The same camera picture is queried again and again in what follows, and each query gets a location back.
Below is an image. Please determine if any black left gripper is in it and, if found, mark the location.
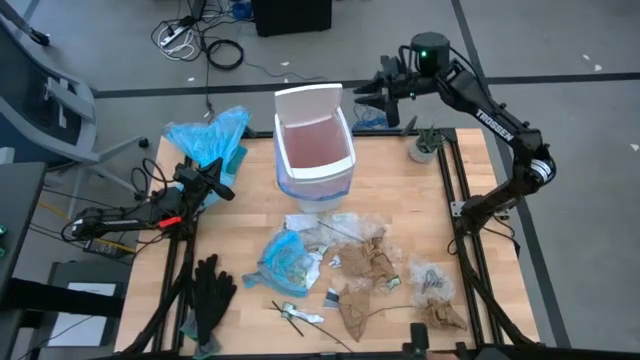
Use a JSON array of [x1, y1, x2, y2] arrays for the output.
[[192, 157, 237, 203]]

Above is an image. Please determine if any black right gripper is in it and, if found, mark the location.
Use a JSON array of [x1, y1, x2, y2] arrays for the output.
[[353, 47, 420, 110]]

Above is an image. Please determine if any white swing bin lid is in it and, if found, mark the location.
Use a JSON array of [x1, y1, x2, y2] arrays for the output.
[[273, 83, 357, 182]]

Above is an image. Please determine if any white paper sheet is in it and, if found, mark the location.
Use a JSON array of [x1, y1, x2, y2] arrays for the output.
[[49, 282, 119, 347], [284, 213, 320, 232]]

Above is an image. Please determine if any white plastic wrapper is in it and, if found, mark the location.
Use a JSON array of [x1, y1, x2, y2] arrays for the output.
[[303, 249, 325, 291]]

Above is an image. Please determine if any black zip tie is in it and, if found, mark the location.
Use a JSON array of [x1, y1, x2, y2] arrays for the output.
[[316, 220, 365, 243]]

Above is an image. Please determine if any clear plastic film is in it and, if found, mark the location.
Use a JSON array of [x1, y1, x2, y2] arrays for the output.
[[299, 212, 404, 266]]

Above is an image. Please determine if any white plastic bag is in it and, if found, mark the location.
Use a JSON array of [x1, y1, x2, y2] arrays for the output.
[[294, 308, 325, 325]]

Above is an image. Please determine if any large brown paper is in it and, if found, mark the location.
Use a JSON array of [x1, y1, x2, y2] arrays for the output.
[[337, 233, 397, 289]]

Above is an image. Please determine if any teal folded bag pack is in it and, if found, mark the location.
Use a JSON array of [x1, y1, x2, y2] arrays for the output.
[[219, 144, 249, 187]]

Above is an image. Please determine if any large blue plastic bag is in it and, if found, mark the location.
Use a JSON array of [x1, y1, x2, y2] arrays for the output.
[[163, 104, 251, 209]]

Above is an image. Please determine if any succulent in white pot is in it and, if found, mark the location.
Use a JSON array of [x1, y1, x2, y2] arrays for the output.
[[408, 124, 446, 165]]

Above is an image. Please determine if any black power brick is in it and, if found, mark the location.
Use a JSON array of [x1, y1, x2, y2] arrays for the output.
[[82, 237, 137, 260]]

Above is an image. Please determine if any white power strip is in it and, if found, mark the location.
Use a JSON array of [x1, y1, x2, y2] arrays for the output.
[[158, 25, 191, 49]]

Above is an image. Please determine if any grey cabinet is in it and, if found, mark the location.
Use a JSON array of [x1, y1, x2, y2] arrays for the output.
[[47, 259, 132, 349]]

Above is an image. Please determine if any grey office chair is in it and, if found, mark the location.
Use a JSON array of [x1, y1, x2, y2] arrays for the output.
[[0, 9, 151, 199]]

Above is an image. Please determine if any pointed brown paper piece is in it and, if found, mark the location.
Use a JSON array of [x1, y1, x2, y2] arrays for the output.
[[338, 284, 372, 344]]

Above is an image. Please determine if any clear bubble wrap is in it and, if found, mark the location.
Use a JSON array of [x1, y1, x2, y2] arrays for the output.
[[407, 253, 457, 307]]

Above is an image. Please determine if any small crumpled brown paper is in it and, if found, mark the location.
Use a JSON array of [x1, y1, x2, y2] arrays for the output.
[[418, 298, 470, 332]]

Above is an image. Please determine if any black handheld device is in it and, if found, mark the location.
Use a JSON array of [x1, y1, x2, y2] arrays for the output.
[[409, 322, 430, 354]]

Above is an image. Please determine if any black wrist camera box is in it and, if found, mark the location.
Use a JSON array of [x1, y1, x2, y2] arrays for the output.
[[174, 166, 202, 185]]

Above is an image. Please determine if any thin black cable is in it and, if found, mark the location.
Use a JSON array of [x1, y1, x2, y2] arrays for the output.
[[243, 59, 326, 82]]

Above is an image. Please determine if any black cable coil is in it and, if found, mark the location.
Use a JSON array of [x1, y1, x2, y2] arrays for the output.
[[205, 38, 246, 71]]

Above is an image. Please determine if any thin black wire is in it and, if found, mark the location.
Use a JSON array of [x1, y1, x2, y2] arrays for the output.
[[267, 306, 355, 354], [367, 304, 422, 319]]

